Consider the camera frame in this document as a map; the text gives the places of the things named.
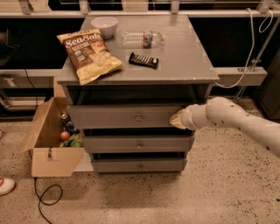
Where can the white bowl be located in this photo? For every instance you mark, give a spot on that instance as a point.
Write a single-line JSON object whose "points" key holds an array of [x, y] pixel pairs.
{"points": [[106, 25]]}

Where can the yellow foam padded gripper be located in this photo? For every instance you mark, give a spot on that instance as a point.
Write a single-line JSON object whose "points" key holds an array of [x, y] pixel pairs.
{"points": [[187, 117]]}

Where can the clear plastic water bottle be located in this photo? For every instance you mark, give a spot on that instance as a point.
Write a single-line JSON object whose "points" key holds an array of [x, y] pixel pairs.
{"points": [[142, 39]]}

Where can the grey top drawer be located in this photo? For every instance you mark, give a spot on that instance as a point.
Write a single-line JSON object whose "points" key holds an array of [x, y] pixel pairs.
{"points": [[121, 116]]}

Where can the grey middle drawer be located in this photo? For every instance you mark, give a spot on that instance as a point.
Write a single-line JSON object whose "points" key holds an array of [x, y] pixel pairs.
{"points": [[137, 140]]}

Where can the grey wooden drawer cabinet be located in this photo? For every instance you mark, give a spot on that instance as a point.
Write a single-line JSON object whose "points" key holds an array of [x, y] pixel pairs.
{"points": [[184, 75]]}

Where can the dark chocolate bar wrapper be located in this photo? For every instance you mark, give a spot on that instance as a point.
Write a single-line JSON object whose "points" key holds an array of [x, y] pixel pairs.
{"points": [[143, 61]]}

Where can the grey bottom drawer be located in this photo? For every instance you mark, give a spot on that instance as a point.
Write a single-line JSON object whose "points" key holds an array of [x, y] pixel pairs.
{"points": [[138, 162]]}

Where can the sea salt chips bag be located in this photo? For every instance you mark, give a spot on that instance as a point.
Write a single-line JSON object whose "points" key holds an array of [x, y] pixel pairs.
{"points": [[89, 55]]}

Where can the white red shoe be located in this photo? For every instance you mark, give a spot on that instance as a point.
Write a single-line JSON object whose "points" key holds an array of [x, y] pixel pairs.
{"points": [[7, 185]]}

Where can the open cardboard box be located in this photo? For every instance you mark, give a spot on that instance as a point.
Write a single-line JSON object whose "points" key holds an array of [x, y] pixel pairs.
{"points": [[42, 139]]}

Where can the green bag in box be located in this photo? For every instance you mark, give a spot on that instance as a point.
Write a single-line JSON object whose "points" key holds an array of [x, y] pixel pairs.
{"points": [[73, 141]]}

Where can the soda can in box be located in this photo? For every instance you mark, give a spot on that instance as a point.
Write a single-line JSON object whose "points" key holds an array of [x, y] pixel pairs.
{"points": [[65, 118]]}

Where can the grey drawer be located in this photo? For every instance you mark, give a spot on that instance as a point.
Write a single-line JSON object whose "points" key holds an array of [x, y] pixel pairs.
{"points": [[121, 116], [138, 162], [137, 140]]}

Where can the red apple in box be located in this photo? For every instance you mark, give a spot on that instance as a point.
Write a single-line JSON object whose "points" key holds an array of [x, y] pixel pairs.
{"points": [[64, 136]]}

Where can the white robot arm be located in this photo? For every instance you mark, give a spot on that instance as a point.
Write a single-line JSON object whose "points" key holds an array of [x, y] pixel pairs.
{"points": [[220, 112]]}

